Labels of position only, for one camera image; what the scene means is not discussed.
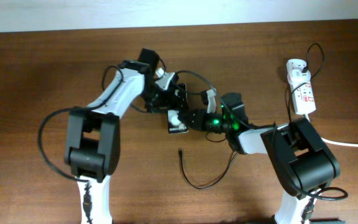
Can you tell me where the black Galaxy flip phone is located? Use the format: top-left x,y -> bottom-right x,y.
167,110 -> 188,134

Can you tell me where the black USB charging cable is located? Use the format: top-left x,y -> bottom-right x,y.
178,42 -> 325,190

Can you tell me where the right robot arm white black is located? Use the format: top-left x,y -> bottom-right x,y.
179,93 -> 348,223

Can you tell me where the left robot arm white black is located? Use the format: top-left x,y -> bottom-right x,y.
64,49 -> 188,223

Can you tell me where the white USB charger adapter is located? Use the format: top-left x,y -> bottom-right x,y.
286,58 -> 311,85

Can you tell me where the white power strip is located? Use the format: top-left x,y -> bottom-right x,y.
288,77 -> 316,115

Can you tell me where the white power strip cord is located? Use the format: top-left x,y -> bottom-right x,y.
303,113 -> 358,150

